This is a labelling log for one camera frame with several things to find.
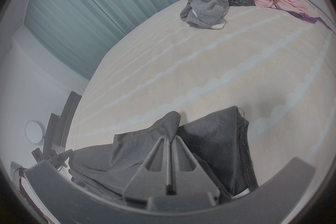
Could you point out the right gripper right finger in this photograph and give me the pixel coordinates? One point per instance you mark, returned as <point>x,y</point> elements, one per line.
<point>194,181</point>

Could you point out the bed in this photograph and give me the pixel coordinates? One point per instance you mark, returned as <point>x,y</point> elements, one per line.
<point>210,73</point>

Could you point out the pink garment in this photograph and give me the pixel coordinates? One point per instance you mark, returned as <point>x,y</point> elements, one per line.
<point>283,3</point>

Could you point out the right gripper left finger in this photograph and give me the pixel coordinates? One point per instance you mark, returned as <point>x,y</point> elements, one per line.
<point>152,181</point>

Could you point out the black chest of drawers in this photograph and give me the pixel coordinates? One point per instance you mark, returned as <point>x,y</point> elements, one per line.
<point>70,118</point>

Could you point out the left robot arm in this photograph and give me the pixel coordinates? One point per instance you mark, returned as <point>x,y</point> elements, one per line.
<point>61,156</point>

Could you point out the black long-sleeved top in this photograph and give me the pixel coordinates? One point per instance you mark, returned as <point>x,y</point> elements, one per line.
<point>215,144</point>

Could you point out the round white mirror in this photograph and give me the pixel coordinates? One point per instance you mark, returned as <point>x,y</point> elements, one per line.
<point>34,131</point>

